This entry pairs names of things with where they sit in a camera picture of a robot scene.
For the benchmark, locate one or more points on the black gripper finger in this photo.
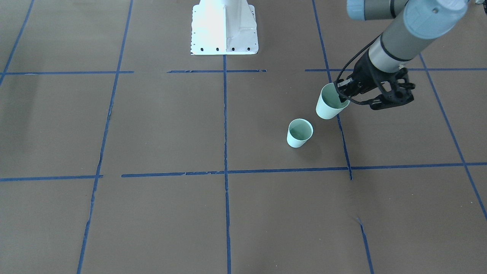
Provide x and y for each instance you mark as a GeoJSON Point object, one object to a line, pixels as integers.
{"type": "Point", "coordinates": [346, 89]}

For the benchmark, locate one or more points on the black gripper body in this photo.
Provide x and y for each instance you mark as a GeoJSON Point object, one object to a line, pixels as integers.
{"type": "Point", "coordinates": [365, 76]}

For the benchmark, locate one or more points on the mint green cup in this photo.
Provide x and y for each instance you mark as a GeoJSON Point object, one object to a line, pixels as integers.
{"type": "Point", "coordinates": [299, 132]}
{"type": "Point", "coordinates": [329, 102]}

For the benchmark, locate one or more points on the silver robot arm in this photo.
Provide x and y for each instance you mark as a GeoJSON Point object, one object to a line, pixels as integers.
{"type": "Point", "coordinates": [415, 24]}

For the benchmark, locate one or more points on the brown paper table cover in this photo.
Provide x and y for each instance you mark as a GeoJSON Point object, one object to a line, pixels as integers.
{"type": "Point", "coordinates": [122, 153]}

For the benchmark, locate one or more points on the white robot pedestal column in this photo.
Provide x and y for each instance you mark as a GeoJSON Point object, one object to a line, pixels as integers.
{"type": "Point", "coordinates": [221, 27]}

